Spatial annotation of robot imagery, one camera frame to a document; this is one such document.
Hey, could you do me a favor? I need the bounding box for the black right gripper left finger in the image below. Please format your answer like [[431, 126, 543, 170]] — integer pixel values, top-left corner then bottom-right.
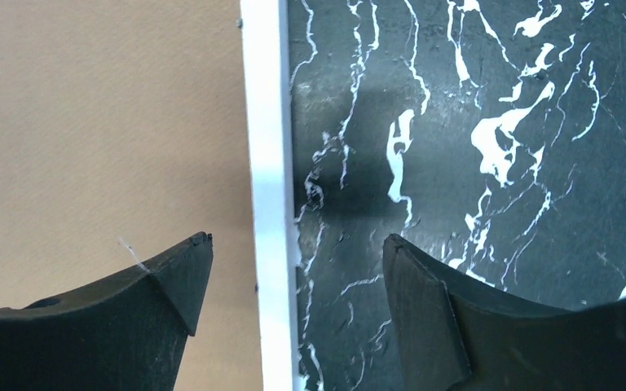
[[0, 232, 214, 390]]

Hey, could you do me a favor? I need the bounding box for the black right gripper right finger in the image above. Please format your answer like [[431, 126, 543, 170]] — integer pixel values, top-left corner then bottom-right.
[[383, 234, 626, 390]]

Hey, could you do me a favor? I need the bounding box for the white picture frame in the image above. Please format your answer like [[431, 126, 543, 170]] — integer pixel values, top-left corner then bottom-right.
[[0, 1, 296, 390]]

